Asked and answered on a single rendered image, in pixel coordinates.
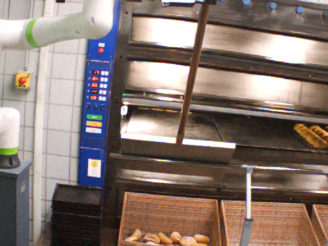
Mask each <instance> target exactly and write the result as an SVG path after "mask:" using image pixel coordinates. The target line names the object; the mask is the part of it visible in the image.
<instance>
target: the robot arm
mask: <svg viewBox="0 0 328 246"><path fill-rule="evenodd" d="M116 1H132V2H137V3H141V2H142V0H85V3H84V6H83V11H82V12H78V13H73V14H70V15H61V16H59V17H51V16H49V17H39V18H34V19H27V20H3V19H0V55H1V53H2V52H3V51H4V50H5V49H21V50H30V49H38V48H41V47H47V46H49V45H52V44H56V43H59V42H64V41H67V40H74V39H83V38H87V39H94V40H95V39H98V38H102V37H104V36H105V35H107V34H108V33H109V32H110V30H111V27H112V24H113V9H114V4H115V2H116ZM159 1H161V2H162V3H163V7H164V8H165V7H168V6H178V7H184V8H193V5H195V4H212V5H216V4H217V0H159ZM19 123H20V115H19V111H17V110H16V109H14V108H10V107H4V108H0V169H11V168H12V169H14V168H17V167H19V166H20V165H21V161H20V160H19V157H18V153H17V149H18V147H19Z"/></svg>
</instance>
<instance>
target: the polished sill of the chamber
mask: <svg viewBox="0 0 328 246"><path fill-rule="evenodd" d="M121 137H122V134H120V136H119V143H121ZM233 153H235V154H247V155H251V154H253V155H260V156H277V157H282V158H299V159H311V160H326V161H328V152H315V151H299V150H293V149H276V148H270V147H253V146H247V145H235V150H234V152H233Z"/></svg>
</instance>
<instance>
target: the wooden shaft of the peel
mask: <svg viewBox="0 0 328 246"><path fill-rule="evenodd" d="M209 8H210V5H209V4H201V10H200V14H199V19H198V23H197V25H198V26H197V31H196V34H195V40H194V44H193V53H192V59H191V63H190V69H189V73H188V79H187V83H186V90H185V93H184V99H183V106H182V110H181V116H180V120H179V126H178V130H177V131H178V133H180V134H182V133H184V131H185V128H186V122H187V119H188V113H189V109H190V104H191V100H192V92H193V86H194V83H195V77H196V73H197V68H198V64H199V60H200V53H201V48H202V43H203V40H204V32H205V29H206V23H207V18H208V12H209Z"/></svg>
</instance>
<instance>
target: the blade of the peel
mask: <svg viewBox="0 0 328 246"><path fill-rule="evenodd" d="M234 150H235V143H224V142H210V141H204V140H191V139H183V142H182V143H176V138H171V137H164V136H151V135H138V134H131V133H122V137H121V154H134V155H141V156H153V157H160V158H173V159H180V160H193V161H205V162H212V163H216V162H219V163H229V162H230V160H231V157H232V155H233V152H234ZM121 165H122V169H124V170H136V171H143V172H157V173H164V174H177V175H184V176H204V177H216V178H219V177H222V176H223V175H224V173H225V171H226V169H222V168H204V167H191V166H184V165H171V164H164V163H151V162H144V161H131V160H121Z"/></svg>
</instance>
